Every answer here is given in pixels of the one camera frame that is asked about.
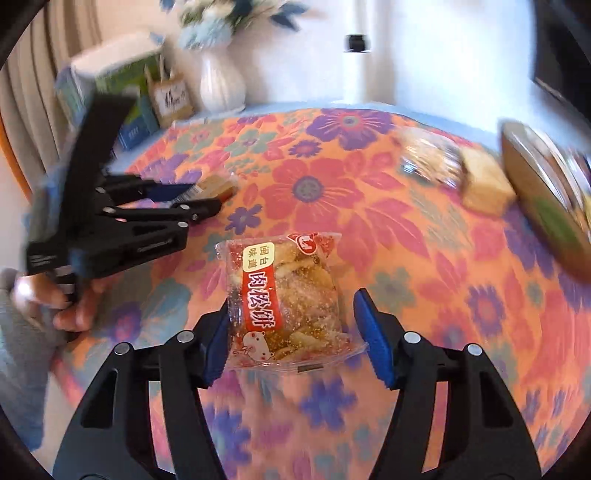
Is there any red label pastry snack packet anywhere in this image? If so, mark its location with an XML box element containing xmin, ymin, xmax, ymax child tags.
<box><xmin>216</xmin><ymin>232</ymin><xmax>368</xmax><ymax>374</ymax></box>

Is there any beige curtain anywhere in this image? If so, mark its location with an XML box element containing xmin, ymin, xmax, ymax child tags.
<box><xmin>0</xmin><ymin>0</ymin><xmax>116</xmax><ymax>153</ymax></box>

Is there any black wall socket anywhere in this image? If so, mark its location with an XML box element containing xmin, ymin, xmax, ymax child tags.
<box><xmin>344</xmin><ymin>33</ymin><xmax>372</xmax><ymax>54</ymax></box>

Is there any dark panel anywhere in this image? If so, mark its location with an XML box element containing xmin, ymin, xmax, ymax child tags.
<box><xmin>531</xmin><ymin>0</ymin><xmax>591</xmax><ymax>107</ymax></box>

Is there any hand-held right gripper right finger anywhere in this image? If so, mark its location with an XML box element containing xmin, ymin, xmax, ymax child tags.
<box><xmin>353</xmin><ymin>288</ymin><xmax>541</xmax><ymax>480</ymax></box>

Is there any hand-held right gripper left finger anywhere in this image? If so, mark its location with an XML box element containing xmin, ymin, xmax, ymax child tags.
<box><xmin>53</xmin><ymin>302</ymin><xmax>232</xmax><ymax>480</ymax></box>

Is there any person's left hand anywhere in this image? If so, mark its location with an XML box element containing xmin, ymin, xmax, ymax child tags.
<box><xmin>11</xmin><ymin>270</ymin><xmax>114</xmax><ymax>335</ymax></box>

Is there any green and white cardboard box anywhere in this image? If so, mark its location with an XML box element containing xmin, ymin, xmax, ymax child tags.
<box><xmin>55</xmin><ymin>32</ymin><xmax>164</xmax><ymax>125</ymax></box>

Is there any clear packet of brown snacks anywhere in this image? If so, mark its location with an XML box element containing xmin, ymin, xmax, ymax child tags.
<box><xmin>399</xmin><ymin>129</ymin><xmax>467</xmax><ymax>190</ymax></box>

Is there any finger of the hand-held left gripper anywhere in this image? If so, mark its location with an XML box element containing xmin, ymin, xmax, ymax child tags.
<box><xmin>68</xmin><ymin>198</ymin><xmax>223</xmax><ymax>280</ymax></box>
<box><xmin>95</xmin><ymin>174</ymin><xmax>198</xmax><ymax>203</ymax></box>

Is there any small blue box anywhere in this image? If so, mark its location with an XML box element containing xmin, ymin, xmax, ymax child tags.
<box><xmin>113</xmin><ymin>99</ymin><xmax>160</xmax><ymax>151</ymax></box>

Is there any small tan snack bar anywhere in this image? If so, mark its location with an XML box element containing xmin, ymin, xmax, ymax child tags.
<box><xmin>191</xmin><ymin>178</ymin><xmax>238</xmax><ymax>205</ymax></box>

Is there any white ribbed vase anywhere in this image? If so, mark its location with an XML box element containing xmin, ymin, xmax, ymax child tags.
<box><xmin>199</xmin><ymin>46</ymin><xmax>246</xmax><ymax>114</ymax></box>

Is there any tan square snack packet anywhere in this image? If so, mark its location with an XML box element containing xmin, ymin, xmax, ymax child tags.
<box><xmin>459</xmin><ymin>150</ymin><xmax>518</xmax><ymax>217</ymax></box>

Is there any green round tin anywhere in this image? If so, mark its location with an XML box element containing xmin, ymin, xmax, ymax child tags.
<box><xmin>501</xmin><ymin>119</ymin><xmax>591</xmax><ymax>282</ymax></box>

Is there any floral tablecloth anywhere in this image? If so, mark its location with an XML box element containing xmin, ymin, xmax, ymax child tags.
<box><xmin>51</xmin><ymin>108</ymin><xmax>591</xmax><ymax>480</ymax></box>

